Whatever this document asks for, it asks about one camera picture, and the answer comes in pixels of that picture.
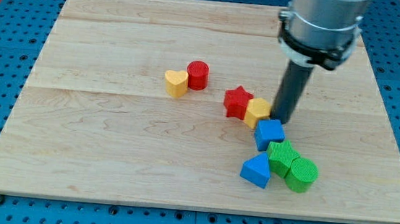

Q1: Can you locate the yellow heart block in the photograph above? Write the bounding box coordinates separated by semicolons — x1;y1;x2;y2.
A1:
164;70;189;98

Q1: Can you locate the blue cube block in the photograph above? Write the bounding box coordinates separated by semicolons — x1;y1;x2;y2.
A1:
254;119;285;152

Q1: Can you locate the blue triangle block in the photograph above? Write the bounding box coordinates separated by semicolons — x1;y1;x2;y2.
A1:
239;152;271;189

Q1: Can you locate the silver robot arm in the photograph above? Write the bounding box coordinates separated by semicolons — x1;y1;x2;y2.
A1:
278;0;372;71

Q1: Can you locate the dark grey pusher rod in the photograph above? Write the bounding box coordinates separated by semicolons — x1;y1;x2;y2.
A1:
271;61;313;124

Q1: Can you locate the green star block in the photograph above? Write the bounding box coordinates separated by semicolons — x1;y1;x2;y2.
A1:
266;140;301;178

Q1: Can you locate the green cylinder block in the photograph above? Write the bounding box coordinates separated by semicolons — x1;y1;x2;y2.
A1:
285;158;319;193

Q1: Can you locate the wooden board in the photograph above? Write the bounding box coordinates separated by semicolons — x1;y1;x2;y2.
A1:
0;0;400;224

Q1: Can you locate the red cylinder block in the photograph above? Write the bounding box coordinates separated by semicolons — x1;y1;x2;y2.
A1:
187;60;210;91

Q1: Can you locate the red star block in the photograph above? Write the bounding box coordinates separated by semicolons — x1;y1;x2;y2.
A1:
224;86;254;120

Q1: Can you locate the yellow hexagon block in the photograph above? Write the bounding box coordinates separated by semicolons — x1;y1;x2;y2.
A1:
244;98;271;129

